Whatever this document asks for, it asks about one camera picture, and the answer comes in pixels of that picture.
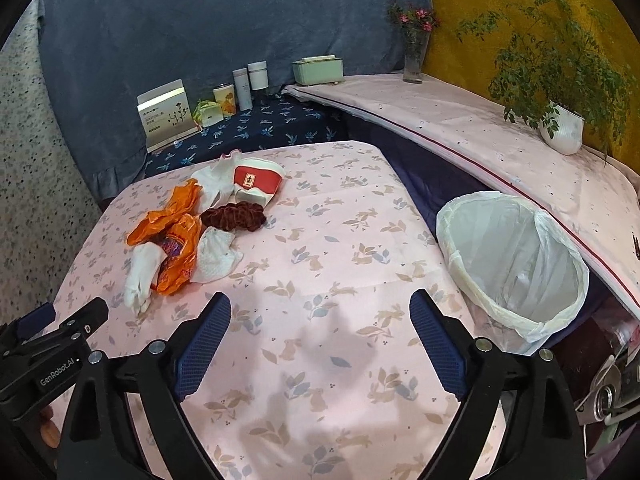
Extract mint green tissue box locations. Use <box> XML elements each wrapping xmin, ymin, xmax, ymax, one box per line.
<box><xmin>292</xmin><ymin>54</ymin><xmax>344</xmax><ymax>86</ymax></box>

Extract green white small packet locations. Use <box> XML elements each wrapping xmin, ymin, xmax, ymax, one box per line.
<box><xmin>192</xmin><ymin>100</ymin><xmax>224</xmax><ymax>128</ymax></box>

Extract orange plastic bag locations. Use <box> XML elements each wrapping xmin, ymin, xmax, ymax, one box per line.
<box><xmin>126</xmin><ymin>178</ymin><xmax>203</xmax><ymax>296</ymax></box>

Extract red white paper cup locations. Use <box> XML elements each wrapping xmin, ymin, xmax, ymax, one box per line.
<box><xmin>233</xmin><ymin>157</ymin><xmax>284</xmax><ymax>208</ymax></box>

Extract white glove red cuff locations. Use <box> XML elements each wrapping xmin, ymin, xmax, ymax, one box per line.
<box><xmin>191</xmin><ymin>150</ymin><xmax>241</xmax><ymax>214</ymax></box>

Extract short white jar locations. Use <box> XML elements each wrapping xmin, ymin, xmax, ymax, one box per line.
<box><xmin>246</xmin><ymin>61</ymin><xmax>269</xmax><ymax>91</ymax></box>

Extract green plant white pot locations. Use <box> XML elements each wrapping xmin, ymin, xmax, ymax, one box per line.
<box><xmin>454</xmin><ymin>0</ymin><xmax>639</xmax><ymax>155</ymax></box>

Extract glass vase pink flowers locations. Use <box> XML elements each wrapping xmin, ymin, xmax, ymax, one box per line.
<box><xmin>387</xmin><ymin>2</ymin><xmax>440</xmax><ymax>84</ymax></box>

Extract pink cloth on shelf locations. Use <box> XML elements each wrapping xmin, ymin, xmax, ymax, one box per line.
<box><xmin>283</xmin><ymin>74</ymin><xmax>640</xmax><ymax>315</ymax></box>

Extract person's hand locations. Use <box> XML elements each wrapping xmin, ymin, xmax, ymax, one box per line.
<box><xmin>39</xmin><ymin>405</ymin><xmax>61</xmax><ymax>448</ymax></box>

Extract white book box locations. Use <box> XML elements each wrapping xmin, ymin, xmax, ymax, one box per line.
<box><xmin>137</xmin><ymin>79</ymin><xmax>198</xmax><ymax>153</ymax></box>

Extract white lined trash bin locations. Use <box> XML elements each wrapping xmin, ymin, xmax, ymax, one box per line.
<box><xmin>436</xmin><ymin>191</ymin><xmax>589</xmax><ymax>356</ymax></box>

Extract pink rabbit print tablecloth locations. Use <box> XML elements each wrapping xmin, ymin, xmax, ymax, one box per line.
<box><xmin>41</xmin><ymin>140</ymin><xmax>516</xmax><ymax>480</ymax></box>

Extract dark red scrunchie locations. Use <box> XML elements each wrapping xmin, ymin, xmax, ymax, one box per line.
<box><xmin>200</xmin><ymin>202</ymin><xmax>266</xmax><ymax>232</ymax></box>

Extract blue grey backdrop cloth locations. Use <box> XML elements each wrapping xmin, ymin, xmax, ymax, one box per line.
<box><xmin>39</xmin><ymin>0</ymin><xmax>432</xmax><ymax>200</ymax></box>

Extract white mesh cloth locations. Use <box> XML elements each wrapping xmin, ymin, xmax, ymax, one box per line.
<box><xmin>191</xmin><ymin>226</ymin><xmax>243</xmax><ymax>284</ymax></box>

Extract tall white bottle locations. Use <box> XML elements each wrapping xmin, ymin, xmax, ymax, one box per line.
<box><xmin>232</xmin><ymin>68</ymin><xmax>253</xmax><ymax>112</ymax></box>

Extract black hair clip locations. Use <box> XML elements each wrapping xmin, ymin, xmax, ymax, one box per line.
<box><xmin>632</xmin><ymin>234</ymin><xmax>640</xmax><ymax>260</ymax></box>

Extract navy leaf print cloth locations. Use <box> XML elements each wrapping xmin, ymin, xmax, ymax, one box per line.
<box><xmin>143</xmin><ymin>96</ymin><xmax>348</xmax><ymax>178</ymax></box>

